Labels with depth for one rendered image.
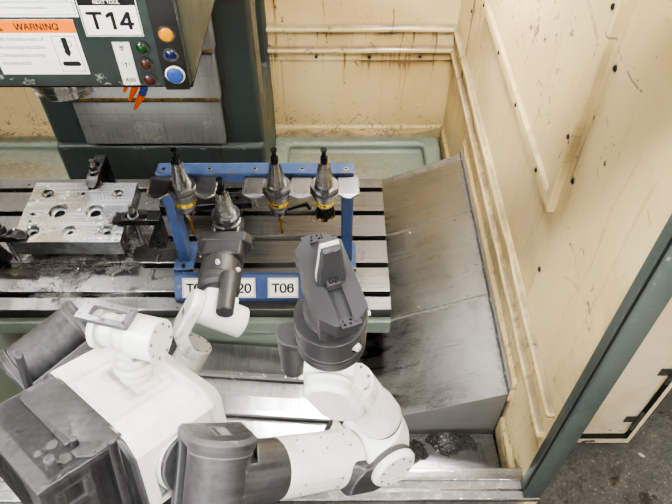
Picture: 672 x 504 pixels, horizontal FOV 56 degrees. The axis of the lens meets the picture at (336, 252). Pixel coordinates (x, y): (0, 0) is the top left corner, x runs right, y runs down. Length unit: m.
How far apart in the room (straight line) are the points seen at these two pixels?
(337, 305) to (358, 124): 1.91
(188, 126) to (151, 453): 1.34
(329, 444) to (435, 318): 0.85
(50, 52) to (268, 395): 0.96
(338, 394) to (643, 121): 0.55
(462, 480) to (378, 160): 1.39
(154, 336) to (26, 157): 1.94
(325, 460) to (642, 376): 1.37
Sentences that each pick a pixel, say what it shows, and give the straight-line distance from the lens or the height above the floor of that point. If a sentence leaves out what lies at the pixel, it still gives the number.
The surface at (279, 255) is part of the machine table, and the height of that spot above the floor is 0.90.
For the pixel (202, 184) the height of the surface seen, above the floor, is 1.22.
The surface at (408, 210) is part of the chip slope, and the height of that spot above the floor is 0.77.
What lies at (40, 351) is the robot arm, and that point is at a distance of 1.19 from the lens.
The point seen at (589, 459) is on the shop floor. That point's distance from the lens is 2.59.
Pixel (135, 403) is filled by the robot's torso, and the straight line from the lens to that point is 1.00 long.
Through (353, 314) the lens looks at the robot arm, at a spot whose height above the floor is 1.69.
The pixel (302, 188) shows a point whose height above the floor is 1.22.
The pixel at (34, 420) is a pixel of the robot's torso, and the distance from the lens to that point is 1.03.
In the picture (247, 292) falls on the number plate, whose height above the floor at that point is 0.93.
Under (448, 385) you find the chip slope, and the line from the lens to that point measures 1.67.
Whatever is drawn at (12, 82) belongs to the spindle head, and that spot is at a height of 1.56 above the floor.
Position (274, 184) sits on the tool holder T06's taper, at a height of 1.24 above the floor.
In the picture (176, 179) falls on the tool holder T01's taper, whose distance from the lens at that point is 1.49.
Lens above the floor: 2.22
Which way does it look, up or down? 49 degrees down
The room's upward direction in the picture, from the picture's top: straight up
